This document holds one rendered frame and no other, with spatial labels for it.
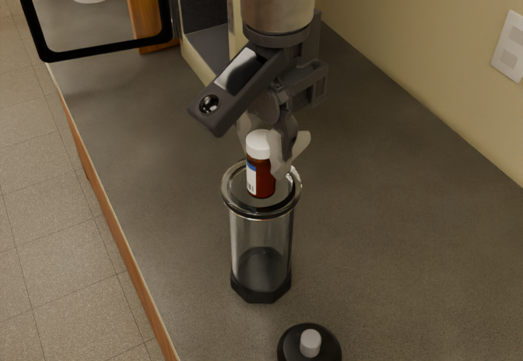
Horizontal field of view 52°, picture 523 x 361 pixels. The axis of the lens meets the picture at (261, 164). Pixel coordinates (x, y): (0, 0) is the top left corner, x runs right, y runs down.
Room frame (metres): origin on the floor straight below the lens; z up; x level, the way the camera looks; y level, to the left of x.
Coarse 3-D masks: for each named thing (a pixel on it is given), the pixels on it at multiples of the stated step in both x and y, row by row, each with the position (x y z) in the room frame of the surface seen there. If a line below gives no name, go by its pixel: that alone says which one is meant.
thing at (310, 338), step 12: (300, 324) 0.39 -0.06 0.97; (312, 324) 0.39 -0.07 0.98; (288, 336) 0.37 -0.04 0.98; (300, 336) 0.37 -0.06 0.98; (312, 336) 0.35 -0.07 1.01; (324, 336) 0.37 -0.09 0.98; (288, 348) 0.35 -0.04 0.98; (300, 348) 0.35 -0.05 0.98; (312, 348) 0.34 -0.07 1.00; (324, 348) 0.35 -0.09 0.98; (336, 348) 0.35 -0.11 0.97; (288, 360) 0.33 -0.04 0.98; (300, 360) 0.33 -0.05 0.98; (312, 360) 0.33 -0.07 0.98; (324, 360) 0.33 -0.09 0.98; (336, 360) 0.33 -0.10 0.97
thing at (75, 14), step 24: (48, 0) 1.04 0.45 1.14; (72, 0) 1.05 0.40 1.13; (96, 0) 1.07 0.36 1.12; (120, 0) 1.08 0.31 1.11; (144, 0) 1.10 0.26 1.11; (48, 24) 1.03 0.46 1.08; (72, 24) 1.05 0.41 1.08; (96, 24) 1.06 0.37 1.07; (120, 24) 1.08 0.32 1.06; (144, 24) 1.10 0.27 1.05; (72, 48) 1.04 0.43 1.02
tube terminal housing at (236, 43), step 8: (240, 16) 0.86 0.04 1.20; (240, 24) 0.86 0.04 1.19; (240, 32) 0.86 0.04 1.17; (184, 40) 1.10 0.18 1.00; (232, 40) 0.86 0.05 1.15; (240, 40) 0.86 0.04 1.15; (248, 40) 0.87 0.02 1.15; (184, 48) 1.11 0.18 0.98; (192, 48) 1.06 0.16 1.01; (232, 48) 0.87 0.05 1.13; (240, 48) 0.86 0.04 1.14; (184, 56) 1.11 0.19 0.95; (192, 56) 1.06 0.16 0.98; (232, 56) 0.87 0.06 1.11; (192, 64) 1.07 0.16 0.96; (200, 64) 1.02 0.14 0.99; (200, 72) 1.03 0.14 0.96; (208, 72) 0.98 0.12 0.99; (208, 80) 0.99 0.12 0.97
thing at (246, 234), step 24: (240, 168) 0.52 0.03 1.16; (240, 192) 0.52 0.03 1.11; (288, 192) 0.50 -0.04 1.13; (240, 216) 0.45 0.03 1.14; (288, 216) 0.46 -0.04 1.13; (240, 240) 0.45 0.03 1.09; (264, 240) 0.44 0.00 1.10; (288, 240) 0.46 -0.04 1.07; (240, 264) 0.45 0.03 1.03; (264, 264) 0.44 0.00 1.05; (288, 264) 0.47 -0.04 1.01; (264, 288) 0.44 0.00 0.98
